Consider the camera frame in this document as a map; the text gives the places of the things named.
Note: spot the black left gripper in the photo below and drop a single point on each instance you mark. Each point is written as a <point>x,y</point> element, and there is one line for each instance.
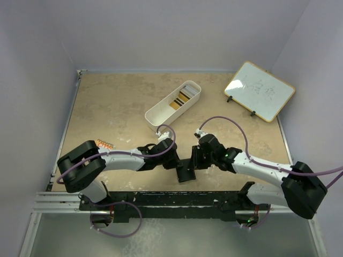
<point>174,162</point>

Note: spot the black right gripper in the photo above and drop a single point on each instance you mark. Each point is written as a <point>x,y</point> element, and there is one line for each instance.
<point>195,151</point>

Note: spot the black leather card holder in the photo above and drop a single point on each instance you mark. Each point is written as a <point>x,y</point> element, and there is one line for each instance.
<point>186,174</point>

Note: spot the white plastic card tray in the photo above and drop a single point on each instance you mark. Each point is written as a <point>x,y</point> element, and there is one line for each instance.
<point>162,113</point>

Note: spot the gold backed stripe card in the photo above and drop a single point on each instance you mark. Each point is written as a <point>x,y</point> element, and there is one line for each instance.
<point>177,103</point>

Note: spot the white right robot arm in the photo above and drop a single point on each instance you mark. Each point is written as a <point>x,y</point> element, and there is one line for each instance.
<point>293,186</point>

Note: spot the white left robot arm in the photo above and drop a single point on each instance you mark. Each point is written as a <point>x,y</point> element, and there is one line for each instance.
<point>80,167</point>

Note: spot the stack of cards in tray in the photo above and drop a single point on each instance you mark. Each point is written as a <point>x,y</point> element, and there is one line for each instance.
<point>186,93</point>

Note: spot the orange spiral notepad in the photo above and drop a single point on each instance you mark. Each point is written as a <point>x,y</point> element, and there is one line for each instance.
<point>104,145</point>

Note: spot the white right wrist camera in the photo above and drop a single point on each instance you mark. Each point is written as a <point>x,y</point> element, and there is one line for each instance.
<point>199,133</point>

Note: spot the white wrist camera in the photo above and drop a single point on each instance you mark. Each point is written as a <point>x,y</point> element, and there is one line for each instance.
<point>163,136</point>
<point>199,133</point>

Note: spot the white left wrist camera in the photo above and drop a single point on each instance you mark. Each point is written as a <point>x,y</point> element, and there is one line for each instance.
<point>163,136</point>

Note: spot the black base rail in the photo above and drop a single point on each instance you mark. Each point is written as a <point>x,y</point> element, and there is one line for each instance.
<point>228,206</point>

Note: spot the small whiteboard yellow frame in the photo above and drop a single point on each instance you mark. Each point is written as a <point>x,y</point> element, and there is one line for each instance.
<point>258,91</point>

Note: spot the aluminium frame rail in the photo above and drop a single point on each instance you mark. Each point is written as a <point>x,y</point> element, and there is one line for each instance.
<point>50,203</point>

